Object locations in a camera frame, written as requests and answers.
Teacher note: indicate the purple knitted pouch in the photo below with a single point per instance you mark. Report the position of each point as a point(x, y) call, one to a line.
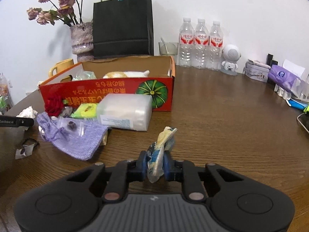
point(82, 148)

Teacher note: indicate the yellow ceramic mug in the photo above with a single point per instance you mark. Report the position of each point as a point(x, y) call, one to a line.
point(60, 66)

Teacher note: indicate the small torn packet on table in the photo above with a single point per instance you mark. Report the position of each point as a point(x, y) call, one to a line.
point(26, 148)

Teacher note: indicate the snack packets at left edge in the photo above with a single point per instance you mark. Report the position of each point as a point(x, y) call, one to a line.
point(5, 99)

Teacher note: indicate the clear plastic cotton pad pack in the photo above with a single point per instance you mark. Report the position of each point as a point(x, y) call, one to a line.
point(125, 111)

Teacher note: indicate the green tinted plastic bag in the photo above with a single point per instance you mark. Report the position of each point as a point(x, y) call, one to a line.
point(84, 75)

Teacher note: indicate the blue white tube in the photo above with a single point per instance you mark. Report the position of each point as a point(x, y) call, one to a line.
point(297, 105)

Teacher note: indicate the left clear water bottle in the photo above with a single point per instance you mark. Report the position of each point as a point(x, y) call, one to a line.
point(186, 42)

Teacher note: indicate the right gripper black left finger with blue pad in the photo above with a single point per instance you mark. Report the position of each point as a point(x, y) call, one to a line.
point(121, 175)

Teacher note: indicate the yellow blue wrapper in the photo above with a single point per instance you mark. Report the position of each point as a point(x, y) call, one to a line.
point(155, 153)

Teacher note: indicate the red fabric rose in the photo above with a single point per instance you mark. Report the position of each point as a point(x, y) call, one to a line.
point(54, 106)

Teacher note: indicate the middle clear water bottle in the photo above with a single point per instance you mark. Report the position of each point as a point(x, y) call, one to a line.
point(201, 38)

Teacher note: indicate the green tissue pack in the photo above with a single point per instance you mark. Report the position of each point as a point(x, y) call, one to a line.
point(85, 110)

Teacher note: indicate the orange white plush toy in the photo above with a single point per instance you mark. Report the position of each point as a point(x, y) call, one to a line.
point(127, 74)

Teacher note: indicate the black paper shopping bag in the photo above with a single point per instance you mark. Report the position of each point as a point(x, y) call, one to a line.
point(122, 28)

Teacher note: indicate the small bag with dark bead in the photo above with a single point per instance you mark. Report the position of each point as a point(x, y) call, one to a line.
point(71, 126)

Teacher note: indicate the white tissue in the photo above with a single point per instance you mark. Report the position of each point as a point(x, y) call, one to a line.
point(29, 112)

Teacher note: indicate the dried pink rose bouquet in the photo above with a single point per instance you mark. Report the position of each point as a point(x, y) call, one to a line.
point(67, 11)

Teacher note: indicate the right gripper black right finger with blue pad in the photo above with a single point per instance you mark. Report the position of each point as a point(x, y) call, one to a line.
point(186, 173)

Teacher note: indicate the purple tissue pack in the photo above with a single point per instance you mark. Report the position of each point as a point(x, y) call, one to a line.
point(283, 78)

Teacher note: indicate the clear water bottle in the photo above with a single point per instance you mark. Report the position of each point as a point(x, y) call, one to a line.
point(201, 38)
point(215, 46)
point(186, 42)

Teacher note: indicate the red cardboard pumpkin box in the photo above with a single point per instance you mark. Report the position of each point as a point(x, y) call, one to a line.
point(159, 83)

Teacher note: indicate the purple ceramic vase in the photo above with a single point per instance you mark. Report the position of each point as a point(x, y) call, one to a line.
point(82, 41)

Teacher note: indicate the grey glass cup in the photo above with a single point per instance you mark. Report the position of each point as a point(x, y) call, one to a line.
point(172, 48)

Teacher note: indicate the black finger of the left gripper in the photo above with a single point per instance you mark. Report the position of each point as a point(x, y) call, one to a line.
point(16, 122)

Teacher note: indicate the white robot figurine speaker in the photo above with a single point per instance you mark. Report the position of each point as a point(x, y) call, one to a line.
point(231, 54)

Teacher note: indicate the right clear water bottle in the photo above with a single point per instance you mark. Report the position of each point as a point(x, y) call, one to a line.
point(215, 46)

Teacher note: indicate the clear plastic spoon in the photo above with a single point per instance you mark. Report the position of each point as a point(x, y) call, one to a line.
point(164, 43)

